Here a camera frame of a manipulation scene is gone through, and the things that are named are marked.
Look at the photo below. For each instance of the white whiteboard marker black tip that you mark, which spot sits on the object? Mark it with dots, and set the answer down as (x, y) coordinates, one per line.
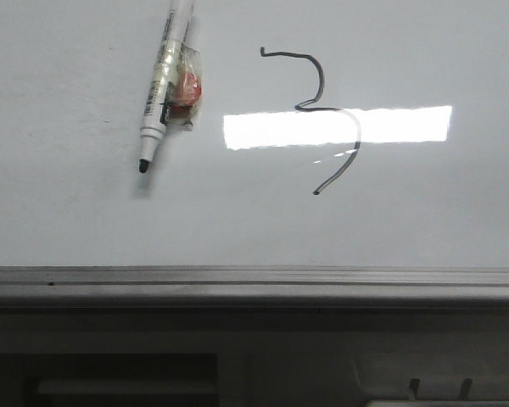
(164, 81)

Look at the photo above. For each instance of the grey aluminium whiteboard tray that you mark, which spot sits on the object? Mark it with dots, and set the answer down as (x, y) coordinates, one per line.
(252, 287)

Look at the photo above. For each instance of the grey cabinet below whiteboard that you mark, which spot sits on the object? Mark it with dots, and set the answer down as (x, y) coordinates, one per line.
(205, 358)

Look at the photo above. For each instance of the red magnet taped to marker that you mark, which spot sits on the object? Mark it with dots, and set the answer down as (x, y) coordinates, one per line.
(186, 97)

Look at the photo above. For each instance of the white whiteboard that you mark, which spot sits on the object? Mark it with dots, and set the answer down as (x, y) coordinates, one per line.
(350, 133)

